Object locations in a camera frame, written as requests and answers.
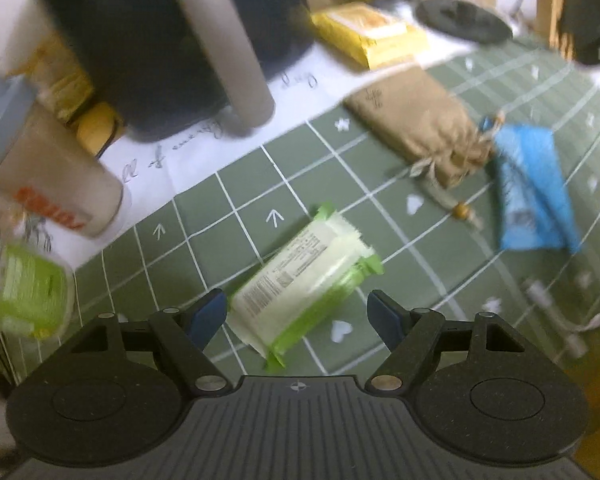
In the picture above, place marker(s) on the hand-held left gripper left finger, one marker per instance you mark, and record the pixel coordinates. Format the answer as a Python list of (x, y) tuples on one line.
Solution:
[(207, 312)]

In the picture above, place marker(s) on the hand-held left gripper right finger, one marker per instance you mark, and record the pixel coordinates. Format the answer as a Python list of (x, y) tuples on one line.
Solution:
[(385, 315)]

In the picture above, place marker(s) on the green white wipes packet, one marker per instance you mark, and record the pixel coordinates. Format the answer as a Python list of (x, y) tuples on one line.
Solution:
[(300, 285)]

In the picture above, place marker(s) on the blue wipes packet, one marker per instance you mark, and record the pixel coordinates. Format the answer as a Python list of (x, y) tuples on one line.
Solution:
[(530, 190)]

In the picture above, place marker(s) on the green checkered tablecloth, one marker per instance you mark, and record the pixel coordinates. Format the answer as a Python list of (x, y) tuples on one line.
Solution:
[(330, 170)]

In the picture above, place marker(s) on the green label jar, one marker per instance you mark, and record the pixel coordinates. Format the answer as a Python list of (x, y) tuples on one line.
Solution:
[(27, 290)]

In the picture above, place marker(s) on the grey lid shaker bottle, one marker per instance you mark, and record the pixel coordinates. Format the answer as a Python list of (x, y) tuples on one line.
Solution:
[(45, 180)]

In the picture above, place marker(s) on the yellow wet wipes pack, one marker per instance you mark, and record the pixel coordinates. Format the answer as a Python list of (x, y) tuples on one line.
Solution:
[(370, 30)]

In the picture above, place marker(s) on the black air fryer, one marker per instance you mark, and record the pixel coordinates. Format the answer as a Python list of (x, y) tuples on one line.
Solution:
[(140, 35)]

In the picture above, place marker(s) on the black kettle base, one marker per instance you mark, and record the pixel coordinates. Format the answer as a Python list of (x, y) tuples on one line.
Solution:
[(462, 20)]

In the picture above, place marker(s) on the wooden chair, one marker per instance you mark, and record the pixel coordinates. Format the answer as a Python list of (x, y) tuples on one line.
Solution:
[(547, 5)]

